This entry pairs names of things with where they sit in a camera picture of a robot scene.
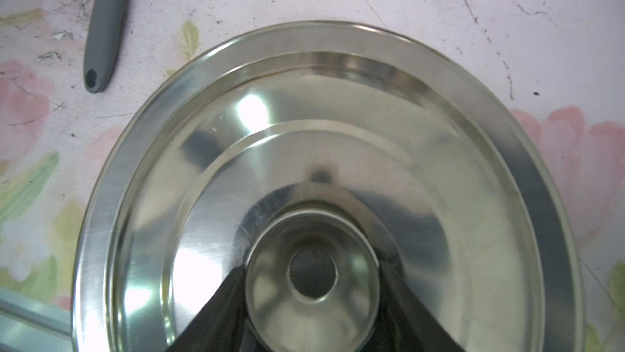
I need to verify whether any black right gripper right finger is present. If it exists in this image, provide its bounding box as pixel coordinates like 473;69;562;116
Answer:
361;262;463;352

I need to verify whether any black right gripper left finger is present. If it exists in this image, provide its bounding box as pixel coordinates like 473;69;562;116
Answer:
168;265;266;352

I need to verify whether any stainless steel pot lid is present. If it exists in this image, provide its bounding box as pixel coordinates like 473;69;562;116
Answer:
72;21;585;351

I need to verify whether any cream spoon with grey handle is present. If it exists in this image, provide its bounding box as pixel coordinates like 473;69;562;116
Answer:
83;0;125;94

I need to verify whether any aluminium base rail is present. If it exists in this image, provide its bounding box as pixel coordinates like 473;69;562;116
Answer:
1;288;73;351

